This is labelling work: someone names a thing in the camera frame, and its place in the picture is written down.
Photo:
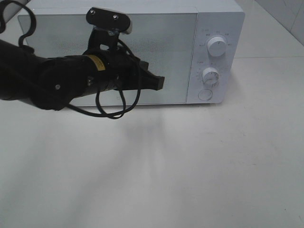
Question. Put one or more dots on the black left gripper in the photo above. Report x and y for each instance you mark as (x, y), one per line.
(117, 68)

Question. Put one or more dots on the white microwave door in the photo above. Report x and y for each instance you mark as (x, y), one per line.
(165, 41)

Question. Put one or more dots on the round door release button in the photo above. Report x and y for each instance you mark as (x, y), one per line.
(205, 95)

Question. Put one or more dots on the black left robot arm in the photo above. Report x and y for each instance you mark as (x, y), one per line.
(52, 83)

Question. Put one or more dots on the white microwave oven body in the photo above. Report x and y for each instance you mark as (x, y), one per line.
(214, 17)

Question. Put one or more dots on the lower white timer knob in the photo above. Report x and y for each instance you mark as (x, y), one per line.
(210, 76)

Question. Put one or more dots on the upper white power knob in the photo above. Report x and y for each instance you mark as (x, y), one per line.
(216, 46)

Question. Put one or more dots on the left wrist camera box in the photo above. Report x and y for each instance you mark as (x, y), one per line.
(109, 20)

